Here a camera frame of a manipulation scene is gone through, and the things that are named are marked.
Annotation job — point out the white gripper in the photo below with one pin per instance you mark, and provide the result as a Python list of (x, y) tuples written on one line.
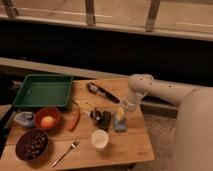
[(129, 103)]

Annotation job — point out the blue sponge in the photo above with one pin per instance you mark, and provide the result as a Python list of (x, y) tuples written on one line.
[(120, 126)]

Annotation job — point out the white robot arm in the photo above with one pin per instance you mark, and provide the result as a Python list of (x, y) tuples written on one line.
[(193, 149)]

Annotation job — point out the dark metal cup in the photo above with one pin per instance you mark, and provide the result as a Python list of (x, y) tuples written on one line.
[(101, 119)]

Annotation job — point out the white paper cup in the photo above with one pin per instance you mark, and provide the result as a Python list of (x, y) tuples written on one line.
[(99, 139)]

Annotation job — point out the yellow whisk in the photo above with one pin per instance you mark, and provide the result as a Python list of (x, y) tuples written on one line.
[(85, 106)]

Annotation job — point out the silver fork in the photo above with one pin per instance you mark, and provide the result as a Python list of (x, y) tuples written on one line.
[(74, 144)]

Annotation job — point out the orange fruit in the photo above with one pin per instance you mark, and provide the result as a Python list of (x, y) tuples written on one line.
[(47, 122)]

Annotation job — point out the red bowl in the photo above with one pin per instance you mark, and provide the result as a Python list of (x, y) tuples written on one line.
[(47, 111)]

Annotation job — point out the green plastic tray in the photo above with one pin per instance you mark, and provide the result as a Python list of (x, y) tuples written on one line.
[(42, 90)]

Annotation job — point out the blue cloth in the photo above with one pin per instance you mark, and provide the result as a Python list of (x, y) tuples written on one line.
[(25, 119)]

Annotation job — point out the dark bowl with beans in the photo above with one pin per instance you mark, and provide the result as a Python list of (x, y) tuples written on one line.
[(31, 145)]

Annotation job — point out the black handled ice cream scoop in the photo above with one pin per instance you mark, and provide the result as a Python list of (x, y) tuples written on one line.
[(95, 89)]

